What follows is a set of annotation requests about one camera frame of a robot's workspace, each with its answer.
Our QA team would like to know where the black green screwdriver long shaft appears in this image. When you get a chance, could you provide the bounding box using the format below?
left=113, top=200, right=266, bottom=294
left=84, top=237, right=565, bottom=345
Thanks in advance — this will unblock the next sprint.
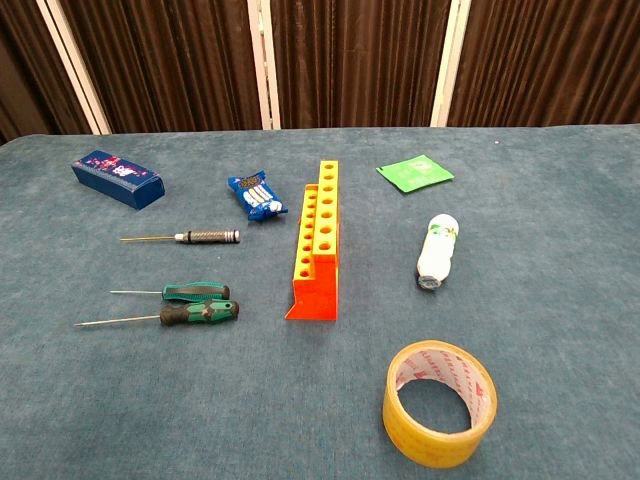
left=73, top=299, right=241, bottom=329

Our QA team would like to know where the white slanted frame post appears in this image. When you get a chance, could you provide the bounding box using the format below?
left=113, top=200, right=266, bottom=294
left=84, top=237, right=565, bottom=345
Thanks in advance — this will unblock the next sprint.
left=35, top=0, right=113, bottom=136

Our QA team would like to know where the blue cookie snack packet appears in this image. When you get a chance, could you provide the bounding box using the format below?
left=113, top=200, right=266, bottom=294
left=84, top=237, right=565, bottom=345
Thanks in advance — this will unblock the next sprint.
left=227, top=170, right=290, bottom=223

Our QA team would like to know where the black-handled precision screwdriver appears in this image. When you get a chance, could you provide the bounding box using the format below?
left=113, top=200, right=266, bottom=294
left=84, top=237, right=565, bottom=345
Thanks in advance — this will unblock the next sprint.
left=119, top=228, right=242, bottom=245

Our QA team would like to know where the green sachet packet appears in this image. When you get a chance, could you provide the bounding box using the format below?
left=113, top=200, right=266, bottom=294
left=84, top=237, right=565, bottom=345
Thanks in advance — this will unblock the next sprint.
left=375, top=153, right=456, bottom=194

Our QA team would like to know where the dark blue printed carton box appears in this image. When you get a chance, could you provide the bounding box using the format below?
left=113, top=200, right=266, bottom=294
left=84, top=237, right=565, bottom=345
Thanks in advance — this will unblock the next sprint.
left=71, top=149, right=166, bottom=211

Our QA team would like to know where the white narrow frame post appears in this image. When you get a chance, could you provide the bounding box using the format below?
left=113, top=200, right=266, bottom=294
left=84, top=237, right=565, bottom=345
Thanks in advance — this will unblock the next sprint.
left=429, top=0, right=473, bottom=128

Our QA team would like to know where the brown pleated curtain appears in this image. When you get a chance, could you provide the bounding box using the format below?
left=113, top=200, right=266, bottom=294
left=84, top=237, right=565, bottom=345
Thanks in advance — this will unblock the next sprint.
left=0, top=0, right=640, bottom=146

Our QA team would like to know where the green black screwdriver thin shaft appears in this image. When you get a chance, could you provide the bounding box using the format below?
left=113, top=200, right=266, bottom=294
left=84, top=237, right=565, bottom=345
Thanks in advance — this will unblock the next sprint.
left=109, top=281, right=232, bottom=303

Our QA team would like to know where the orange yellow tool holder rack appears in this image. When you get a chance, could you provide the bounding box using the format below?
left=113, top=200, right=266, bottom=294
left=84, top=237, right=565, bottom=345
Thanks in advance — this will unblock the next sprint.
left=284, top=159, right=341, bottom=323

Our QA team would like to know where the yellow clear tape roll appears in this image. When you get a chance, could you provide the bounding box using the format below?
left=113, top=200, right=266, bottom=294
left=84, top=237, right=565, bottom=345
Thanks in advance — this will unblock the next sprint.
left=382, top=339, right=499, bottom=470

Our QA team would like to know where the small white plastic bottle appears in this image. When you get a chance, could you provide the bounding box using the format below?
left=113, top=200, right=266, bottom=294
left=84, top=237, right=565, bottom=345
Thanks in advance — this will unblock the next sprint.
left=415, top=213, right=461, bottom=292

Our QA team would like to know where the white double frame post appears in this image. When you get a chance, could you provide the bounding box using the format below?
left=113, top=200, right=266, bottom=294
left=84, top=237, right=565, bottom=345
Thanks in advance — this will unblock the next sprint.
left=246, top=0, right=282, bottom=131

